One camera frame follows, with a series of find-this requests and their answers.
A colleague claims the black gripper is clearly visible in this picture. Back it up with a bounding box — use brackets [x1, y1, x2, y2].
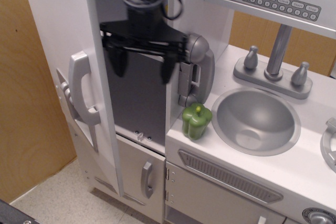
[100, 4, 187, 84]

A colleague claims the silver fridge handle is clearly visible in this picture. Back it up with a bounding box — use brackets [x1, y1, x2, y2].
[68, 51, 101, 126]

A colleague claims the white fridge door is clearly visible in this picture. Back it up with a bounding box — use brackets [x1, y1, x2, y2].
[28, 0, 124, 196]

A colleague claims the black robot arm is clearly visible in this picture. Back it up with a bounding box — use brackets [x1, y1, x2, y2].
[100, 0, 188, 84]

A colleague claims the white fridge shelf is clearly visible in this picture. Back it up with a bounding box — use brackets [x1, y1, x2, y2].
[133, 52, 163, 62]

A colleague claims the green toy bell pepper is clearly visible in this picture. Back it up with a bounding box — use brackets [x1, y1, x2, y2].
[182, 103, 213, 140]

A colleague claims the silver ice dispenser panel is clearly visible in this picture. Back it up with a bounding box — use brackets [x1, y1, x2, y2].
[56, 69, 98, 152]

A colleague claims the white lower freezer door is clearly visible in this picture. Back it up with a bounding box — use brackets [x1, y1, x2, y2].
[69, 121, 166, 224]

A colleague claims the silver round sink bowl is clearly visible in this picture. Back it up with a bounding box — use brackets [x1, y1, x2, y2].
[212, 88, 301, 156]

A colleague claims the silver vent grille panel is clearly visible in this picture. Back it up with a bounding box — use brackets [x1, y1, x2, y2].
[177, 150, 283, 204]

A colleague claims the silver toy faucet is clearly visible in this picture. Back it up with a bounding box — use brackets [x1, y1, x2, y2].
[233, 24, 312, 100]

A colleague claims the black case corner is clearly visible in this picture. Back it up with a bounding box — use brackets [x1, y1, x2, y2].
[1, 200, 39, 224]

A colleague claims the silver oven knob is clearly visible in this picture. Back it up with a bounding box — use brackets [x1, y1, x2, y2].
[302, 208, 335, 224]

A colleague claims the silver toy wall phone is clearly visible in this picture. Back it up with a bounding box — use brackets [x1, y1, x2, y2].
[178, 34, 215, 107]

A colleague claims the black cable loop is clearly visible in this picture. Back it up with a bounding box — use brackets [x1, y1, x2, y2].
[161, 0, 184, 20]

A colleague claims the silver lower freezer handle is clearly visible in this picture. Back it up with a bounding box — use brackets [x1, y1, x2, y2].
[141, 162, 153, 199]

